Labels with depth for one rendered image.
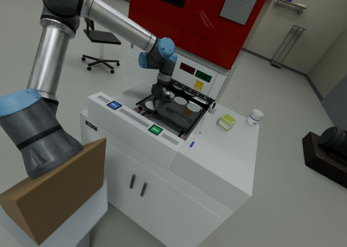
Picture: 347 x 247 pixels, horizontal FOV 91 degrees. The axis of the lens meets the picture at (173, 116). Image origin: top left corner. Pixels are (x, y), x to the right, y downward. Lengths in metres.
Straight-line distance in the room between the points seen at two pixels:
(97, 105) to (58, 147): 0.44
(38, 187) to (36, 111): 0.20
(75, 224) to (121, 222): 0.90
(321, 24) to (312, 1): 1.00
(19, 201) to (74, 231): 0.28
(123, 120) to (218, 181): 0.52
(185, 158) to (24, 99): 0.60
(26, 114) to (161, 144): 0.50
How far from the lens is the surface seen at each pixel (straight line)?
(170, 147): 0.80
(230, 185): 0.81
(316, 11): 10.30
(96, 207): 0.77
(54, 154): 0.57
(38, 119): 0.59
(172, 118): 1.06
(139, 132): 0.85
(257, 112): 1.22
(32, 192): 0.52
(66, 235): 0.75
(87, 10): 0.74
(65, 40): 0.82
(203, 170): 0.80
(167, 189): 1.01
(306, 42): 10.32
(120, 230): 1.61
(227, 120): 1.02
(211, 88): 1.27
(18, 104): 0.59
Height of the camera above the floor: 1.52
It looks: 35 degrees down
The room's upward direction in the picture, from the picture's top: 20 degrees clockwise
